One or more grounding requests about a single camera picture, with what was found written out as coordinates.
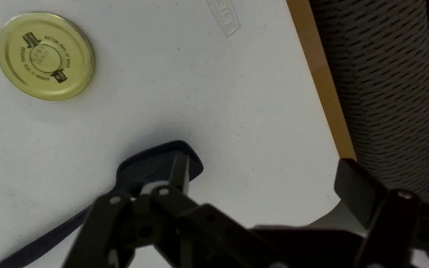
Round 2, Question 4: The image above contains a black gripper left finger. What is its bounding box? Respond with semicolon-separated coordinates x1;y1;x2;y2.
62;150;275;268

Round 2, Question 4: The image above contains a gold metal jar lid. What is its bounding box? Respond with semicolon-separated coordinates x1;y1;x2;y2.
0;10;97;103

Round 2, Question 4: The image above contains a grey mesh chair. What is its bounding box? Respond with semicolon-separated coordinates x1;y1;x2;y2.
308;0;429;208

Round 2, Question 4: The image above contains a white table board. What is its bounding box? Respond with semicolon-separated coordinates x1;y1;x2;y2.
0;0;360;268

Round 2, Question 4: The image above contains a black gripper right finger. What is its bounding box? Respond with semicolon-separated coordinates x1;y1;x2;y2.
333;156;429;268

